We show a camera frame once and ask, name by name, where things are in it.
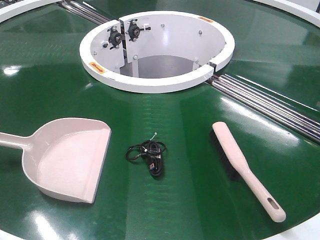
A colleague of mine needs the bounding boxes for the yellow warning sticker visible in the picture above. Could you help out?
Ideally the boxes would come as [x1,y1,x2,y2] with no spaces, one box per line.
[89,61,106,75]
[198,16,214,23]

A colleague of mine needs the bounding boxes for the steel rollers right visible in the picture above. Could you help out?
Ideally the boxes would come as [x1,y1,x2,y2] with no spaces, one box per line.
[206,74,320,143]

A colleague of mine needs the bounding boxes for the white inner conveyor ring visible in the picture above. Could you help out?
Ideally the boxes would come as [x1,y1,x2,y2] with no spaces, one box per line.
[79,10,236,94]

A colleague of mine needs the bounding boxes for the yellow warning sticker front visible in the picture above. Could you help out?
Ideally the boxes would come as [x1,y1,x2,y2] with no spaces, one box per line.
[89,61,106,75]

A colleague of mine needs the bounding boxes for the white rim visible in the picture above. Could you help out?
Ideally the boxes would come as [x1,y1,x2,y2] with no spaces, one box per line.
[256,0,320,27]
[0,0,58,23]

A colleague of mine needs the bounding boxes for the black bearing mount left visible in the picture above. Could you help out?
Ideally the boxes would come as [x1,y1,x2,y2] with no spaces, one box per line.
[107,26,122,49]

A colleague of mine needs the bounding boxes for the thin black wire loop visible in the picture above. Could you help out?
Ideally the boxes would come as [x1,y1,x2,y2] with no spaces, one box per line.
[125,132,159,165]

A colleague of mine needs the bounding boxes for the steel rollers top left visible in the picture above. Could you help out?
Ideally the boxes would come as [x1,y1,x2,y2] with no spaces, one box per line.
[57,0,111,25]

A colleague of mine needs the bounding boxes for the black bearing mount right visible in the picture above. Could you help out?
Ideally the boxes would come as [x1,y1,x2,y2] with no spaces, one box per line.
[127,19,151,42]

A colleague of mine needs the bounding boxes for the pink plastic dustpan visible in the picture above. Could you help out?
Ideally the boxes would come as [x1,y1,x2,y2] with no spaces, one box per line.
[0,117,112,204]

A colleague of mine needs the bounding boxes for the black USB cable bundle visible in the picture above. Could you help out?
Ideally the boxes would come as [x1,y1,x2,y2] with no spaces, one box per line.
[143,140,168,179]

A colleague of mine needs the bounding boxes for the black bearing mount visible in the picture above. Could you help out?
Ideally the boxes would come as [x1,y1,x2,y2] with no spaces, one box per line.
[107,26,122,49]
[127,19,151,42]

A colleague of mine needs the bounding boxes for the steel rollers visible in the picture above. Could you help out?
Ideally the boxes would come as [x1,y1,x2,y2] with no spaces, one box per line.
[206,74,320,143]
[57,0,111,25]

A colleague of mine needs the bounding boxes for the white outer rim right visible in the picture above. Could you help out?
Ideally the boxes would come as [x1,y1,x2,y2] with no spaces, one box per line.
[256,0,320,27]

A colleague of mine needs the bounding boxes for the yellow warning sticker back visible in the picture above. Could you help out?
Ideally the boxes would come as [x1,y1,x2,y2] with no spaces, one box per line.
[198,16,214,23]

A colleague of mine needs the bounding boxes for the white outer rim left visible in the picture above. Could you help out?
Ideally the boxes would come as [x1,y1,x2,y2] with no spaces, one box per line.
[0,0,58,23]

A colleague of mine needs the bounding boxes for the pink brush with black bristles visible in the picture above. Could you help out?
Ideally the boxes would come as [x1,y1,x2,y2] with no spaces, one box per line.
[211,121,286,223]

